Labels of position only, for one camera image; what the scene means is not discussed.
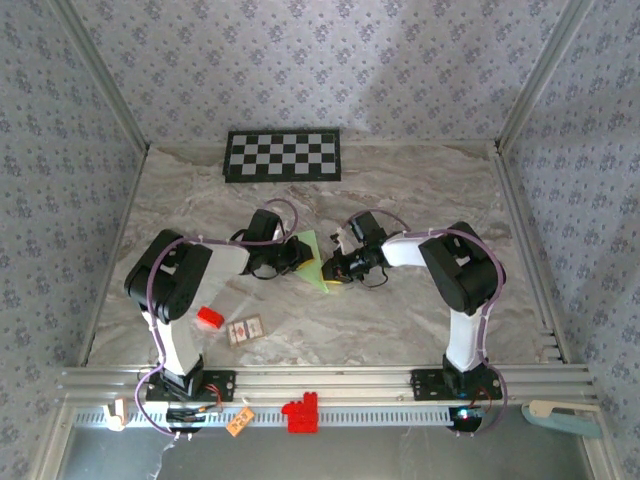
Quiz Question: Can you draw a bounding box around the light green paper sheet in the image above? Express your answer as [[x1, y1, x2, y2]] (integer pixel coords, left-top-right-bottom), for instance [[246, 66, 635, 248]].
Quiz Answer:
[[292, 228, 330, 294]]

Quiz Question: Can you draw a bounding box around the small brown card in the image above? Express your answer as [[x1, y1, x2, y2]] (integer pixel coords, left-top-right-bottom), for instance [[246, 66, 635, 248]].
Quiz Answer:
[[225, 313, 267, 348]]

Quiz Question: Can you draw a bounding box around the small red block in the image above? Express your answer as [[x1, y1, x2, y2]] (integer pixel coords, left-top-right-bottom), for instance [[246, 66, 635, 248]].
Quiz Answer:
[[196, 306, 225, 331]]

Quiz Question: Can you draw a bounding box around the black white checkerboard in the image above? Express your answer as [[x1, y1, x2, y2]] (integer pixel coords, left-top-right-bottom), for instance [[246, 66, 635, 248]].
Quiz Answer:
[[223, 129, 343, 184]]

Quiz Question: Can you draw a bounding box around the clear plastic bag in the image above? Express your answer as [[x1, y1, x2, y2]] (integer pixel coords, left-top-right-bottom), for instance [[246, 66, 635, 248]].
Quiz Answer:
[[194, 299, 235, 354]]

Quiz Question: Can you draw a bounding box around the red brick stack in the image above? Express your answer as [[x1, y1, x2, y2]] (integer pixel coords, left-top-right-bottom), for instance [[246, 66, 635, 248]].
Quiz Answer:
[[280, 392, 320, 434]]

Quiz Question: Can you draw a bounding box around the orange tag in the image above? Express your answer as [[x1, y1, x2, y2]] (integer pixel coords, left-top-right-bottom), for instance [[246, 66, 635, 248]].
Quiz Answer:
[[224, 405, 255, 439]]

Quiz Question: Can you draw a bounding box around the beige wooden hook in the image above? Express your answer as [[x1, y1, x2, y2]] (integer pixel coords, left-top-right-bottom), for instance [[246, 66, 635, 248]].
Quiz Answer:
[[103, 398, 129, 432]]

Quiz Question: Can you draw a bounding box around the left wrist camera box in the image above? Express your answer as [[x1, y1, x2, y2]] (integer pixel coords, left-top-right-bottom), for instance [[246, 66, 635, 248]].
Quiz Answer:
[[247, 208, 282, 244]]

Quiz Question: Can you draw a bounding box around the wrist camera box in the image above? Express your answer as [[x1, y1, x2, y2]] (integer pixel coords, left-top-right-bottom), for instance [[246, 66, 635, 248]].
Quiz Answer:
[[247, 208, 282, 244], [347, 210, 387, 245]]

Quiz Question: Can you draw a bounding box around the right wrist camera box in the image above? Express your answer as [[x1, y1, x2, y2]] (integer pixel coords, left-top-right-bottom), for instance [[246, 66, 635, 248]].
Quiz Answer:
[[347, 210, 387, 245]]

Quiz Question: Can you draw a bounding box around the long aluminium rail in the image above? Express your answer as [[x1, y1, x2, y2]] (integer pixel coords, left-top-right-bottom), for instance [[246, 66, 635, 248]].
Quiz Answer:
[[57, 363, 599, 407]]

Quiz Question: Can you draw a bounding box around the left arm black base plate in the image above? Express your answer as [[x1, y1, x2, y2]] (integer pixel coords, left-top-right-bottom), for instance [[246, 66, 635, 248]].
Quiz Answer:
[[145, 369, 237, 402]]

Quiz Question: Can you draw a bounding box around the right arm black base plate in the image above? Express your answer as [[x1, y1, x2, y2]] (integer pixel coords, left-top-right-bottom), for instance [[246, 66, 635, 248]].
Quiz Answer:
[[410, 368, 504, 402]]

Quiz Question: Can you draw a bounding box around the slotted grey cable duct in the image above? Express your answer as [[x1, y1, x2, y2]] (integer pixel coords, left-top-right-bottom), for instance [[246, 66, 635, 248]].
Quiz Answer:
[[72, 405, 454, 429]]

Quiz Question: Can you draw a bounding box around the aluminium side rail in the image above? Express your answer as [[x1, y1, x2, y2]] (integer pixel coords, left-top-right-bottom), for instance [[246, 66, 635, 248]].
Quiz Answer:
[[489, 142, 572, 364]]

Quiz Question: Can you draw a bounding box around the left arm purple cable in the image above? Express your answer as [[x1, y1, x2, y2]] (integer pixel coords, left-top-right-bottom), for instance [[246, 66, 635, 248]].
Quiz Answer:
[[133, 198, 300, 441]]

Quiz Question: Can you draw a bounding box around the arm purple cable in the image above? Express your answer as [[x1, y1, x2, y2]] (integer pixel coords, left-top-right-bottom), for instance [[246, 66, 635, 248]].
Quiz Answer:
[[133, 198, 300, 441], [339, 208, 510, 440]]

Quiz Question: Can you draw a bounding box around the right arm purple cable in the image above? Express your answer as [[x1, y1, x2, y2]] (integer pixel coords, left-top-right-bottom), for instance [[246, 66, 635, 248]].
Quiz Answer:
[[339, 208, 510, 440]]

